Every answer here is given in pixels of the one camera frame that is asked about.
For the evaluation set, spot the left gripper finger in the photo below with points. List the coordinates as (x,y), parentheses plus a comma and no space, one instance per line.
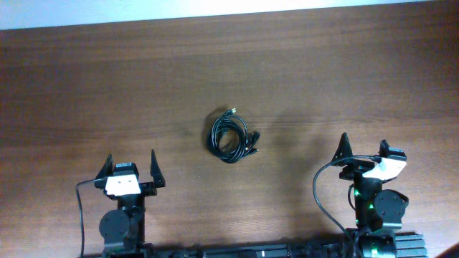
(155,172)
(107,169)

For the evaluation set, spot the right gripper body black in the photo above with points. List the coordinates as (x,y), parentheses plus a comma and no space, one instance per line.
(357,170)

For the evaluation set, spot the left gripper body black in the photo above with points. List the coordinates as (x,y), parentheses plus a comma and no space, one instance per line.
(146,189)

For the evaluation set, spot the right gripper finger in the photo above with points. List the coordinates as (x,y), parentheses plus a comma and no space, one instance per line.
(384,150)
(343,153)

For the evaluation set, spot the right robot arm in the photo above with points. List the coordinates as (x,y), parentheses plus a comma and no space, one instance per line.
(378,211)

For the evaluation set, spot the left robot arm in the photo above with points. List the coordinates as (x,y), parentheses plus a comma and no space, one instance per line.
(123,228)

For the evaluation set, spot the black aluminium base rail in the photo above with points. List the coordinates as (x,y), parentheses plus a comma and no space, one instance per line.
(399,245)

